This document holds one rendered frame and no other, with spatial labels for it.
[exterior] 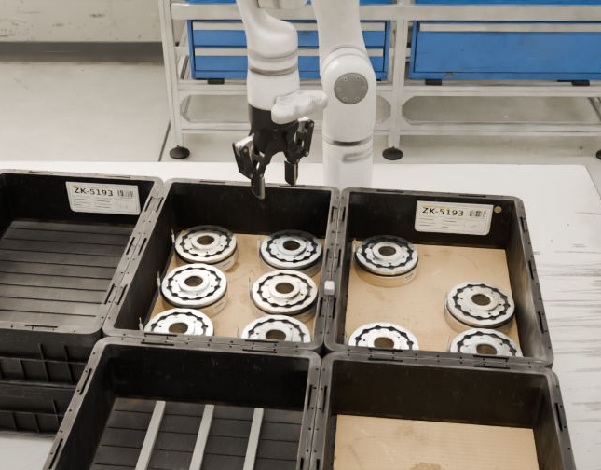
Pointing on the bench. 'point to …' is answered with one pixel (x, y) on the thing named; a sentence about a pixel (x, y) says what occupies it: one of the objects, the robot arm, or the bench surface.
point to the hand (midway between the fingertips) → (275, 181)
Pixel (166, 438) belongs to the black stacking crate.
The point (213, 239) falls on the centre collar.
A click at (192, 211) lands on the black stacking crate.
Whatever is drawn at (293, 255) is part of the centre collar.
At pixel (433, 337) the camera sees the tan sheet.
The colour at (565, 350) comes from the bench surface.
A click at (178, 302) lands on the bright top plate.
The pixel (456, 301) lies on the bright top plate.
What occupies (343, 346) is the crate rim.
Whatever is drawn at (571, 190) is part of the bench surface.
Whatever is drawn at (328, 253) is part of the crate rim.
